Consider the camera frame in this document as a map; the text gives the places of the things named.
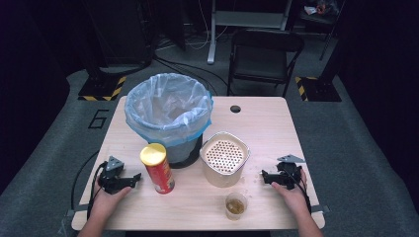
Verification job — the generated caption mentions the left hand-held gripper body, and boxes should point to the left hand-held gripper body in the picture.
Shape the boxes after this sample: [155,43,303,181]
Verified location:
[98,155,128,195]

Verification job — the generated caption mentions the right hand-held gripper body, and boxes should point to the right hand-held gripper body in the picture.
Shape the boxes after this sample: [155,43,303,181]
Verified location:
[276,153,306,191]

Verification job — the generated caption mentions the red chip can yellow lid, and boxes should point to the red chip can yellow lid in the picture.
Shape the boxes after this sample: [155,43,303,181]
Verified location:
[139,142,176,196]

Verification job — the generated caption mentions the clear plastic cup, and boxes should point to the clear plastic cup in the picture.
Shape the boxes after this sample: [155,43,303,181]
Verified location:
[224,192,248,221]

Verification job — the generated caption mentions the beige strainer container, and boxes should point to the beige strainer container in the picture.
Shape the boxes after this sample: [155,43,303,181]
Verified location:
[199,131,251,189]

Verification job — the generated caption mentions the black trash bin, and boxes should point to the black trash bin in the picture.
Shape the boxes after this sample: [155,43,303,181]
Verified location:
[147,132,204,170]

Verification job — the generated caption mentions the clear blue-edged bin liner bag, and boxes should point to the clear blue-edged bin liner bag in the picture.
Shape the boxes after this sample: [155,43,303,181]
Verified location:
[124,72,213,148]

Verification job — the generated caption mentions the person's right hand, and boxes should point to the person's right hand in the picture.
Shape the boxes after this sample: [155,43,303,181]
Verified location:
[271,168,311,215]

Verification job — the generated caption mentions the person's left hand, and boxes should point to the person's left hand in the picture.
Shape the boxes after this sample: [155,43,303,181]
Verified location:
[89,184,132,222]

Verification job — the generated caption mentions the grey tape strip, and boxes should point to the grey tape strip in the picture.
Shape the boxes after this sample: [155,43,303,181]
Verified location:
[66,203,91,218]
[310,204,331,214]

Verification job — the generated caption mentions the black folding chair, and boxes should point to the black folding chair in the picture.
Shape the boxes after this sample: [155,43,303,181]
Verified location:
[226,29,305,99]

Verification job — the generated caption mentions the black equipment cabinet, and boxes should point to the black equipment cabinet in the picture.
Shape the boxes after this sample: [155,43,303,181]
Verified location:
[82,0,156,68]

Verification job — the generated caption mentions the cluttered dark side table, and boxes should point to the cluttered dark side table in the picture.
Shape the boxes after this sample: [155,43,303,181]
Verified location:
[297,0,345,34]

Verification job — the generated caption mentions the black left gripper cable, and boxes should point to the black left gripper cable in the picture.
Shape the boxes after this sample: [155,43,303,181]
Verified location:
[70,149,110,221]

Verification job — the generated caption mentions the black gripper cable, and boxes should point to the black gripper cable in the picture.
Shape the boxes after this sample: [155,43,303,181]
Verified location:
[286,169,313,215]
[70,149,110,221]

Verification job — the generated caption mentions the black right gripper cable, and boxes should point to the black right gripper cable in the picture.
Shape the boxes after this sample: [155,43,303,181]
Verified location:
[286,169,313,215]

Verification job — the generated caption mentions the black floor cables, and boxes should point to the black floor cables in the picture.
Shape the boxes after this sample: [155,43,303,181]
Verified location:
[152,53,231,97]

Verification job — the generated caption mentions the white floor cables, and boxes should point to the white floor cables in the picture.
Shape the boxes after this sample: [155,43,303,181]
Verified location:
[157,0,229,51]

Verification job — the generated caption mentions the white metal desk frame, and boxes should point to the white metal desk frame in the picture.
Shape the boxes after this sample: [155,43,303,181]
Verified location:
[207,0,293,65]

